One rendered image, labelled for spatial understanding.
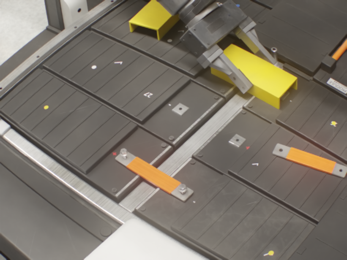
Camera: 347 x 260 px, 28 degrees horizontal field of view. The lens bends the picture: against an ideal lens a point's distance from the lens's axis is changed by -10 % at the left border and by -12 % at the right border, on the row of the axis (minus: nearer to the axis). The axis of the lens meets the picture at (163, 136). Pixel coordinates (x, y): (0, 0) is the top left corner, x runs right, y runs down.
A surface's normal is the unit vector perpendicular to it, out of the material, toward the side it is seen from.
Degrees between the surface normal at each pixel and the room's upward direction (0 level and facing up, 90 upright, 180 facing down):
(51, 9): 90
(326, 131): 0
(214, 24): 35
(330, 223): 0
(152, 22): 0
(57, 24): 90
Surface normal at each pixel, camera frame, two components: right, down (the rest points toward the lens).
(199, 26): 0.36, -0.31
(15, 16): -0.10, -0.68
